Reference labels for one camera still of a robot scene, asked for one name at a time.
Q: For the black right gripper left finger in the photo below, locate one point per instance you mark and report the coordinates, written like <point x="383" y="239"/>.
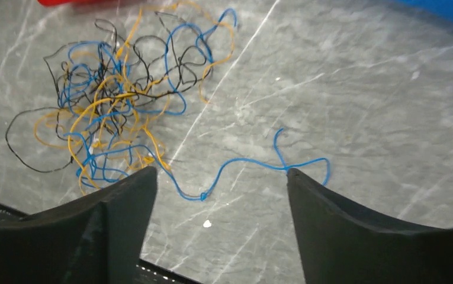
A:
<point x="94" y="239"/>

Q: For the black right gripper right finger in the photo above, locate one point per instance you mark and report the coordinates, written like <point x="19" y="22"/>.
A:
<point x="342" y="241"/>

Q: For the red plastic bin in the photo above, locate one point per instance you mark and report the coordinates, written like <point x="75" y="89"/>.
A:
<point x="53" y="3"/>

